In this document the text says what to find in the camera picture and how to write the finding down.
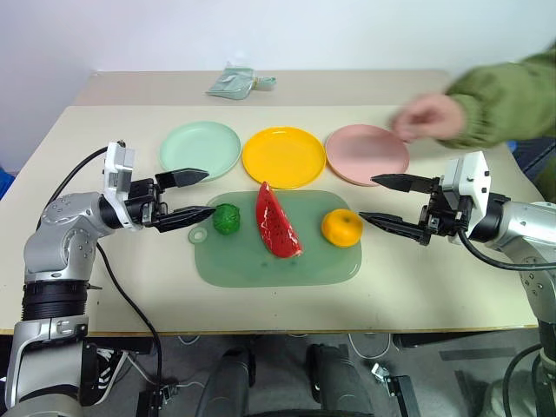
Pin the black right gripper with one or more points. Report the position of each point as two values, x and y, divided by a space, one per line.
445 213

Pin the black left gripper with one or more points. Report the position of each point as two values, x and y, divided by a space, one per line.
141 202

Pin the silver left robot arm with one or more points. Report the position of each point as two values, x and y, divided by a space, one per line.
56 243

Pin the forearm in olive green sleeve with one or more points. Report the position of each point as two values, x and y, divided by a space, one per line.
508 100

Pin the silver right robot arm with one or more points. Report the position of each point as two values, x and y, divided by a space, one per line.
525 217

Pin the green broccoli toy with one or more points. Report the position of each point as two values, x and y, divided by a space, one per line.
226 219

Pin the pale green plate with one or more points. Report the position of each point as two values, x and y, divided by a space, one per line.
195 147

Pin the pink plate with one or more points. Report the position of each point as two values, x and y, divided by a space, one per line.
365 156

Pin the orange toy fruit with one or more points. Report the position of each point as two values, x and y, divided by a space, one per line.
342 228

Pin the yellow plate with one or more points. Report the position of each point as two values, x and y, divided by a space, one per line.
282 156

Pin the person's bare hand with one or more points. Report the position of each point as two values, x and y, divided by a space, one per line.
430 117

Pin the translucent green cutting board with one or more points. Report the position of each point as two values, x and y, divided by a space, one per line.
243 267

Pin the red watermelon slice toy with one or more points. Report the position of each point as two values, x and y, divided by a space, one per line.
274 226

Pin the pale green plastic packet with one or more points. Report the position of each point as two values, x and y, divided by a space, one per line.
228 84

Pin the small pale green pouch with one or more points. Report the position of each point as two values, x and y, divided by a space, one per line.
266 82

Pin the blue object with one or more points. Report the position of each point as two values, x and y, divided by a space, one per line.
6 184

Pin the dark rounded robot leg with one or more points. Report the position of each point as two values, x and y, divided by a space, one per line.
341 382

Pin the black and white sneaker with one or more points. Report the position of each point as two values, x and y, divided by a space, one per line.
106 373

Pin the black table leg base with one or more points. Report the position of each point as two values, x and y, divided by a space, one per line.
154 401

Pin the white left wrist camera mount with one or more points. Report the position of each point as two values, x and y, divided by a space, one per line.
118 167

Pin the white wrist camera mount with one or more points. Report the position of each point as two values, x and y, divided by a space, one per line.
118 167
471 174

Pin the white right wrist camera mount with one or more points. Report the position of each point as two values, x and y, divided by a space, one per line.
471 174

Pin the black table frame bar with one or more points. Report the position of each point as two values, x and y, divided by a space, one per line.
456 339
126 345

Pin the black bracket with metal clamp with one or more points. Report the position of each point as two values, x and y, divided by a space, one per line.
401 391

